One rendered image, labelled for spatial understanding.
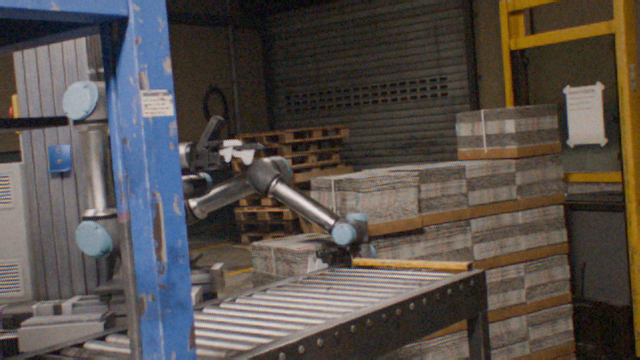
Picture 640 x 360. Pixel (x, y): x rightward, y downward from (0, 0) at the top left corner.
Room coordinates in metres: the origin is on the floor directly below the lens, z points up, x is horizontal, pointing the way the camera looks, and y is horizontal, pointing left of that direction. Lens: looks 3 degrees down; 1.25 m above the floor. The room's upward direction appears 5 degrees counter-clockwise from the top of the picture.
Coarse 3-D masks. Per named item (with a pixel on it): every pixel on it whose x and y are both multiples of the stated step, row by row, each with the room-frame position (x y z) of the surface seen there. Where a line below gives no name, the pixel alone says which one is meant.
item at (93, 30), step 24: (0, 0) 1.17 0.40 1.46; (24, 0) 1.19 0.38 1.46; (48, 0) 1.22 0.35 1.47; (72, 0) 1.26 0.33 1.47; (96, 0) 1.29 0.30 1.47; (120, 0) 1.32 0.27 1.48; (0, 24) 1.56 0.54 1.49; (24, 24) 1.51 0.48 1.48; (48, 24) 1.47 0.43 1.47; (72, 24) 1.43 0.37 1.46; (96, 24) 1.39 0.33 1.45; (0, 48) 1.58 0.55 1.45; (24, 48) 1.61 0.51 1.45
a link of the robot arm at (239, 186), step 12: (276, 156) 3.28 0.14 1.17; (288, 168) 3.25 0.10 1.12; (228, 180) 3.31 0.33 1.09; (240, 180) 3.27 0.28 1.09; (288, 180) 3.29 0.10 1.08; (216, 192) 3.31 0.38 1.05; (228, 192) 3.29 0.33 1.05; (240, 192) 3.28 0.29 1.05; (252, 192) 3.28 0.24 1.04; (192, 204) 3.33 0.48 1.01; (204, 204) 3.33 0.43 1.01; (216, 204) 3.32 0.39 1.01; (192, 216) 3.34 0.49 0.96; (204, 216) 3.37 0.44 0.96
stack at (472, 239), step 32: (448, 224) 3.56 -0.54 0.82; (480, 224) 3.67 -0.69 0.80; (512, 224) 3.77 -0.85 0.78; (256, 256) 3.43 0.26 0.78; (288, 256) 3.21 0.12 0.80; (384, 256) 3.38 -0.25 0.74; (416, 256) 3.46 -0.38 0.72; (448, 256) 3.56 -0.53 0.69; (480, 256) 3.66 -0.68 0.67; (512, 288) 3.75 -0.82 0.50; (512, 320) 3.74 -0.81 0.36; (416, 352) 3.44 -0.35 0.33; (448, 352) 3.53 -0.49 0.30; (512, 352) 3.73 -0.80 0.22
